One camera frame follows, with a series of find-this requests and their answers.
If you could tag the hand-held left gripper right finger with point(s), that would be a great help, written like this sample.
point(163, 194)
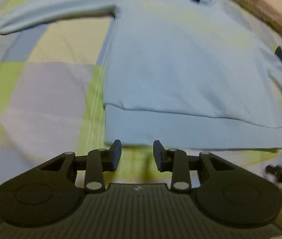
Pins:
point(158, 154)

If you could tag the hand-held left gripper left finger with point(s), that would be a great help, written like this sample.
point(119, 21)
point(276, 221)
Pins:
point(116, 154)

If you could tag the light blue sweatshirt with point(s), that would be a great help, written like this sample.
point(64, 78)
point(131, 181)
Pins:
point(170, 67)

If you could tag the checked bed sheet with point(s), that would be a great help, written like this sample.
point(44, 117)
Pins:
point(43, 79)

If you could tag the pink pillow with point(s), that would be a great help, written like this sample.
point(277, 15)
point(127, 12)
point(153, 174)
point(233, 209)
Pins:
point(250, 0)

